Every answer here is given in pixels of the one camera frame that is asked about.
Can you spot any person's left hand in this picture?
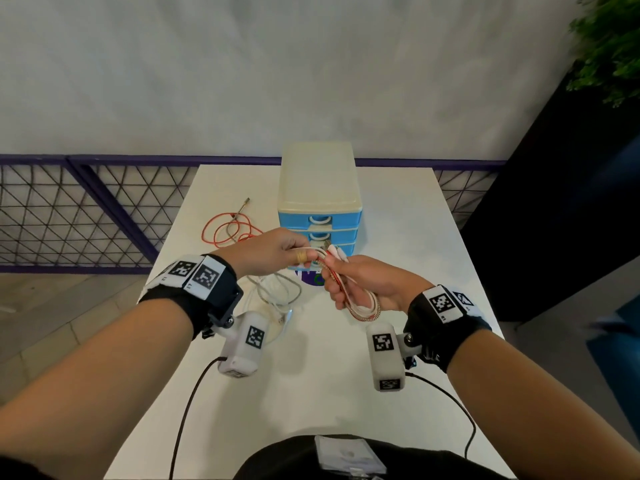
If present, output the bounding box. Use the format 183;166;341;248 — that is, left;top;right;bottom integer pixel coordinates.
212;227;319;281

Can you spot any person's right hand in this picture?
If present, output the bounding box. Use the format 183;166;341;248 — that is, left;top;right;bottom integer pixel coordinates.
321;253;435;314

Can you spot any bundle of charging cables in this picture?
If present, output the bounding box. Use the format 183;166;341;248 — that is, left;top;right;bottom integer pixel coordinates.
247;243;381;321
201;212;382;323
225;197;382;324

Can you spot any white cable bundle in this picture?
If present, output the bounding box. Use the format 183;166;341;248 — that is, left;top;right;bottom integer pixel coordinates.
246;272;305;318

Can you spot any blue and white drawer cabinet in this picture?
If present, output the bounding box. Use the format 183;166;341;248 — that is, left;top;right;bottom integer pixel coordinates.
277;141;363;273

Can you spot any person's left forearm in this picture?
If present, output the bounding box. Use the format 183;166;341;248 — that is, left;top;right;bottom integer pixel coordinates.
0;298;196;480

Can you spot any person's right forearm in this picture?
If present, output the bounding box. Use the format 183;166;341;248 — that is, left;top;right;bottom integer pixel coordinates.
446;328;640;480

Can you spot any person's black shirt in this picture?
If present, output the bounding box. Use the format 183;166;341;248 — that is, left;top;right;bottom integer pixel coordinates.
0;434;511;480

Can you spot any purple round sticker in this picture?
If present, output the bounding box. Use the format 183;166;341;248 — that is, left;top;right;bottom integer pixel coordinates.
295;267;331;288

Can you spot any white table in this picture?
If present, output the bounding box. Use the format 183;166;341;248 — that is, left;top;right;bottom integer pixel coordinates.
102;163;519;480

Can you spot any purple metal mesh fence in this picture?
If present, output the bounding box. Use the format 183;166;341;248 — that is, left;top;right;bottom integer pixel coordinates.
0;154;506;275

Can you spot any clear badge holder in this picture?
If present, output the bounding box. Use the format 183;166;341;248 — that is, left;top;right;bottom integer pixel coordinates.
315;434;389;480

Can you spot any black partition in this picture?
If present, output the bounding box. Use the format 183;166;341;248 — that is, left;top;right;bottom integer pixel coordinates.
459;74;640;323

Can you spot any blue seat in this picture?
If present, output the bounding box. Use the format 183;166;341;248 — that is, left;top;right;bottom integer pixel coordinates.
585;294;640;435

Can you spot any green plant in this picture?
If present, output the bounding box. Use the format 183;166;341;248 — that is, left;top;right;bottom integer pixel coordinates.
567;0;640;108

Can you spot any black left wrist strap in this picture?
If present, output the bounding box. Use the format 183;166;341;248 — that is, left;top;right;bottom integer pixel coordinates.
138;253;245;341

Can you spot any black wrist strap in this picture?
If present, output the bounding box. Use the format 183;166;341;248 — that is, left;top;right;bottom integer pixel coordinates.
402;284;493;374
138;253;245;341

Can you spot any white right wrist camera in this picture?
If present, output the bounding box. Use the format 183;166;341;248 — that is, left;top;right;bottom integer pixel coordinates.
365;322;423;393

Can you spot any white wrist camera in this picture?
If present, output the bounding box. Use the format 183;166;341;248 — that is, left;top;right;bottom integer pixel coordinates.
202;310;271;379
365;322;423;393

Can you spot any black right wrist strap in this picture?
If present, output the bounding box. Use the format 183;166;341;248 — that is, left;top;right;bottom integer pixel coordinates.
402;284;493;374

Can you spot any black right camera cable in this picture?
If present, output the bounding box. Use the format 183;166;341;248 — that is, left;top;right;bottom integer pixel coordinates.
403;372;477;461

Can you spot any black camera cable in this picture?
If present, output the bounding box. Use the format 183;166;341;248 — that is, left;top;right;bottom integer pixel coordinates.
403;372;477;461
168;356;229;480

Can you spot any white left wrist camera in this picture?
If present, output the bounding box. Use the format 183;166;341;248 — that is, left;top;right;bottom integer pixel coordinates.
202;310;271;379

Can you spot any black left camera cable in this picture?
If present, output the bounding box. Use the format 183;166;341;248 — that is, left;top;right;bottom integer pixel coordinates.
168;356;229;480

